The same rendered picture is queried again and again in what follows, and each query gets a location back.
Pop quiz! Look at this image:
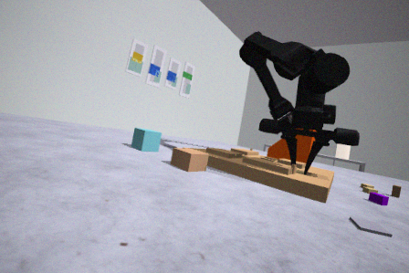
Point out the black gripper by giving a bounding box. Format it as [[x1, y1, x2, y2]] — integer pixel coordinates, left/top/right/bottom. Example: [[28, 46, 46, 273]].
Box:
[[258, 95, 360, 174]]

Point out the purple block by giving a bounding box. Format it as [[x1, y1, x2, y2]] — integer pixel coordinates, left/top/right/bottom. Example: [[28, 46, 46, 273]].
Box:
[[368, 193, 389, 205]]

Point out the dark grey bent rod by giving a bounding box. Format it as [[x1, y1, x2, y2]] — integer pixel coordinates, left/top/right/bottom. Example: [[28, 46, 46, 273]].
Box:
[[350, 217, 392, 237]]

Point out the teal cube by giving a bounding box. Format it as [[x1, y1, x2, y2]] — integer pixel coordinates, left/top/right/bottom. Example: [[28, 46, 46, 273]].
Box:
[[131, 128, 162, 152]]

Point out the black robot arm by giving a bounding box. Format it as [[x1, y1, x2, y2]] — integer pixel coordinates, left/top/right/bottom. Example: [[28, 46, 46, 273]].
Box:
[[239, 31, 350, 131]]

